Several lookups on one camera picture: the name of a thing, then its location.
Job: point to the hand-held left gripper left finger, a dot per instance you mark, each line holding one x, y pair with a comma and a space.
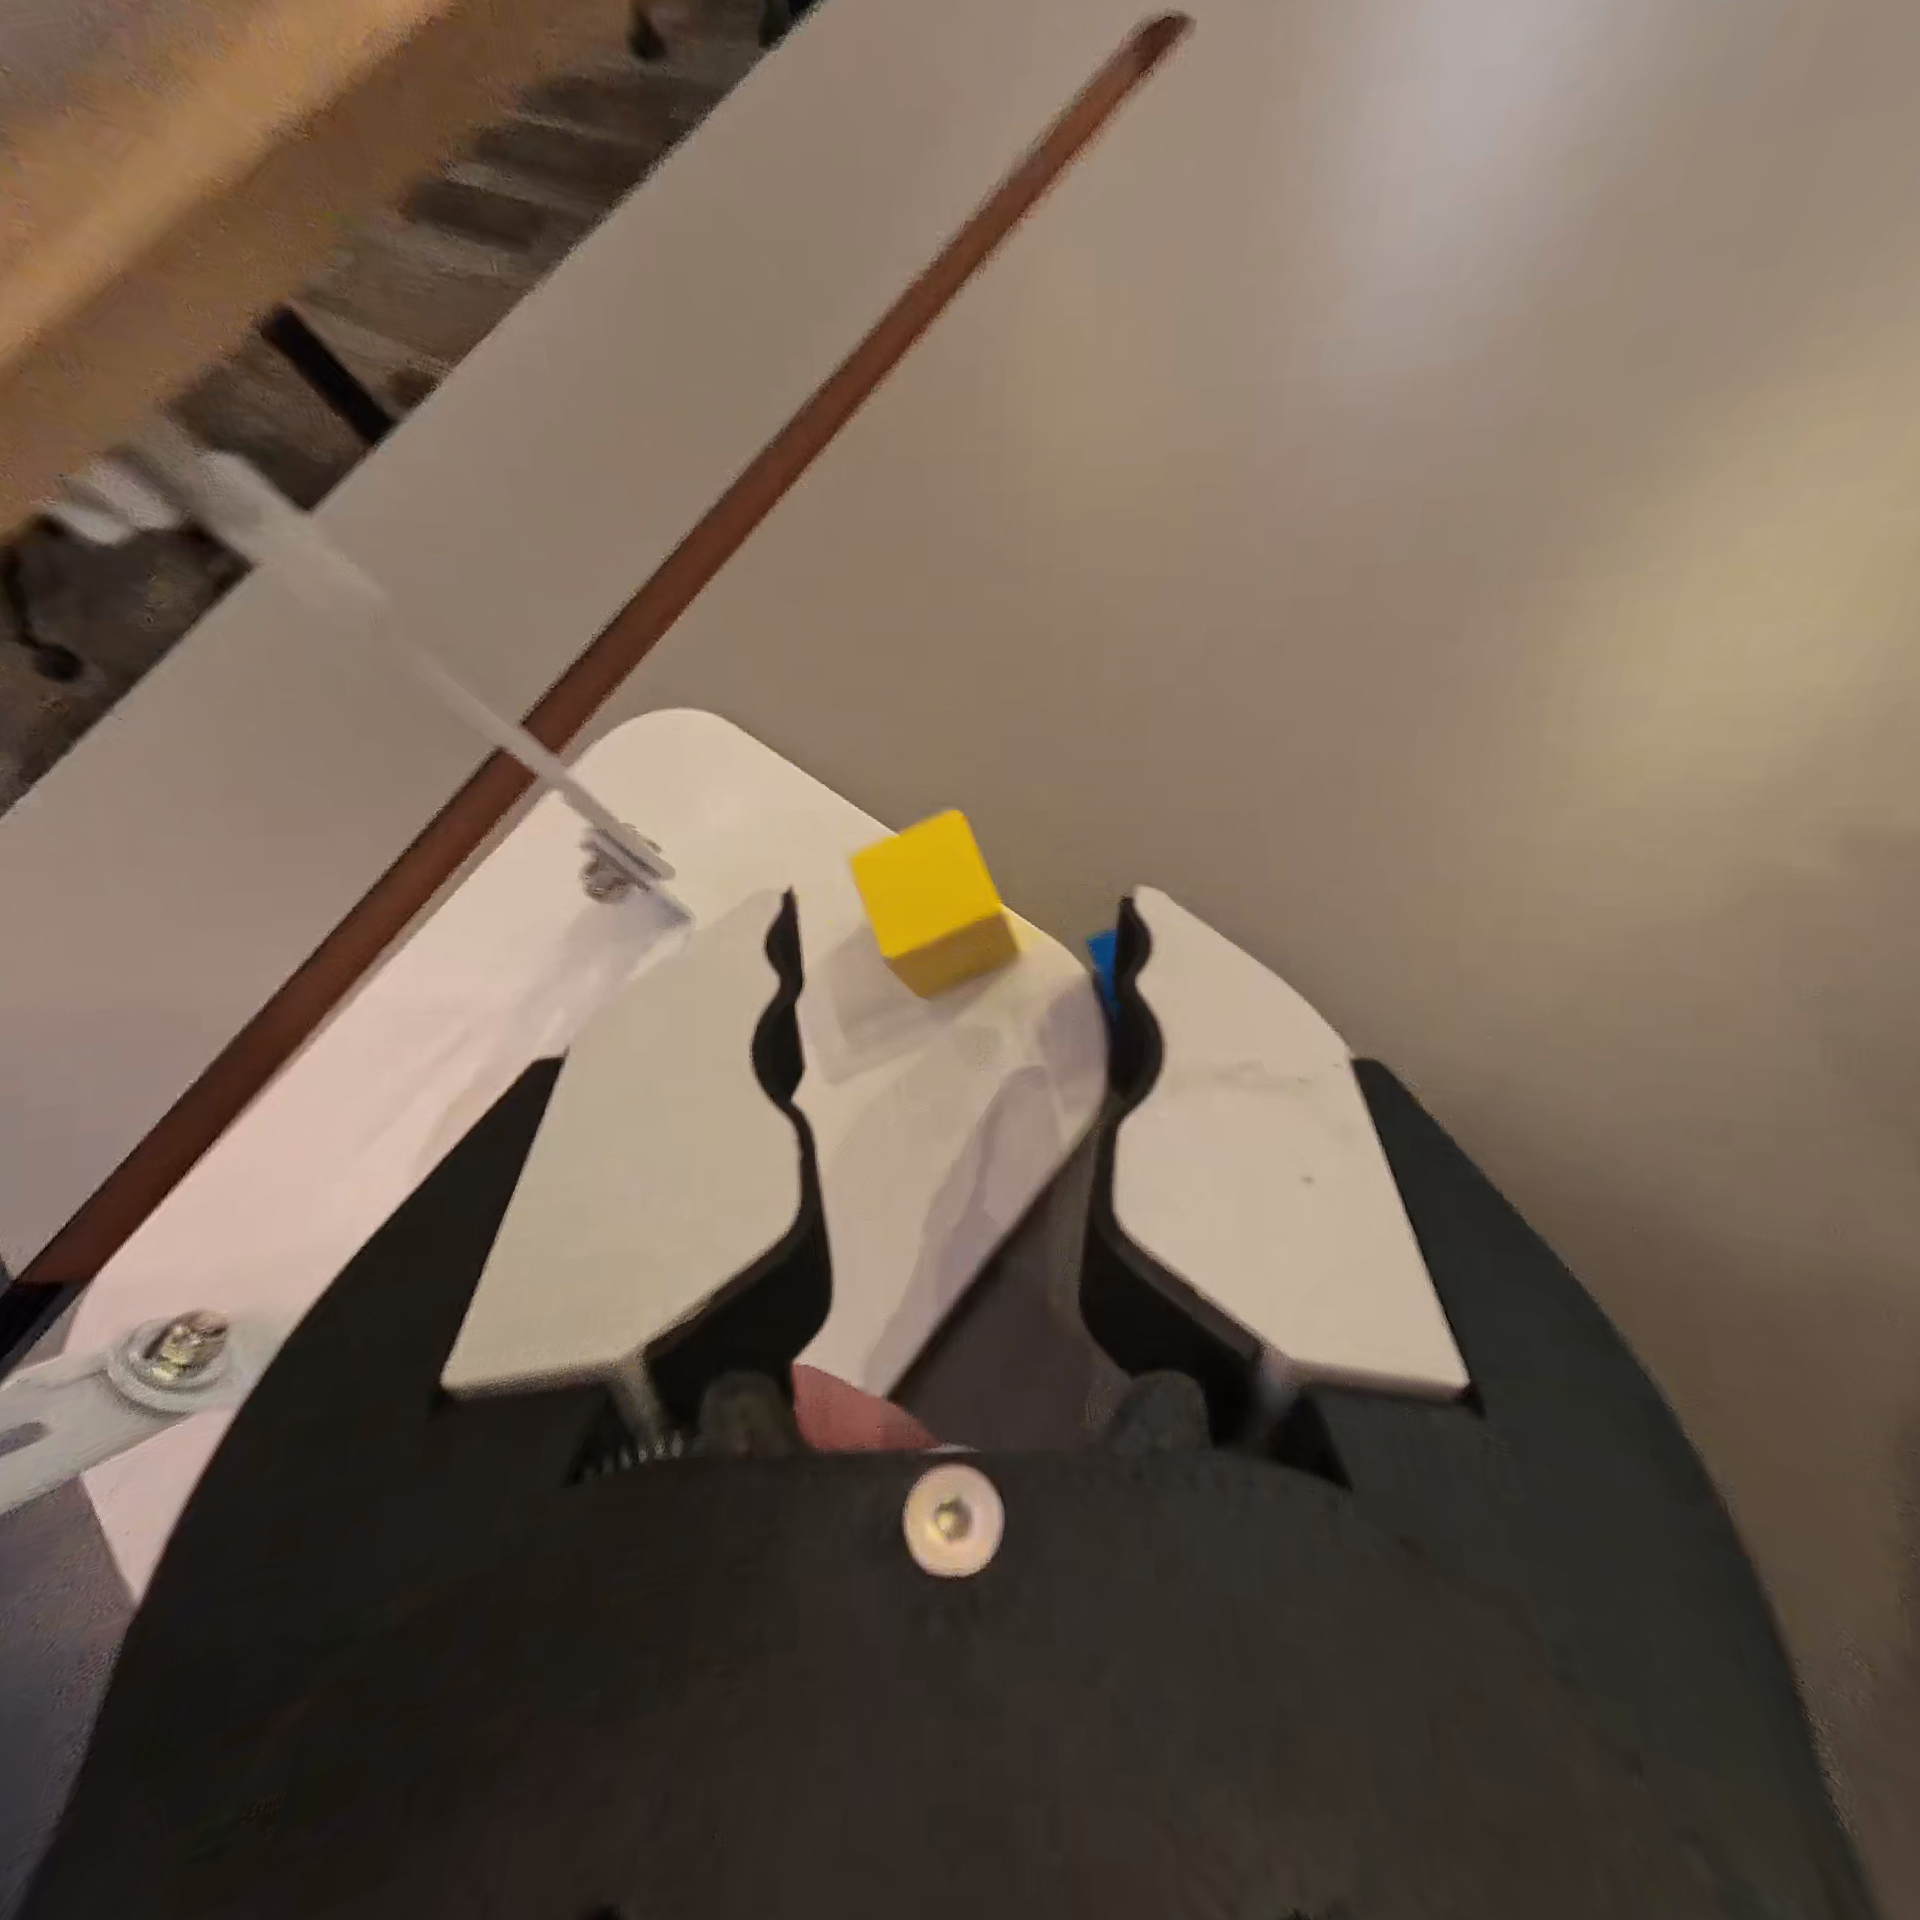
644, 1170

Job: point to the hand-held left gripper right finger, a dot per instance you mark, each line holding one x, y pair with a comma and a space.
1274, 1184

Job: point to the small blue cube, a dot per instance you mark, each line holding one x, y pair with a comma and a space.
1102, 975

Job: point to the yellow block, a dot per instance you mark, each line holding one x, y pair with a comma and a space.
931, 900

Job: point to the black metal leg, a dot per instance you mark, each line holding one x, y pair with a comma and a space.
323, 375

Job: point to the tan wooden panel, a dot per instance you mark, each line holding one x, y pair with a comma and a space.
150, 195

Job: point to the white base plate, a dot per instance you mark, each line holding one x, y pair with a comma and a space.
375, 1111

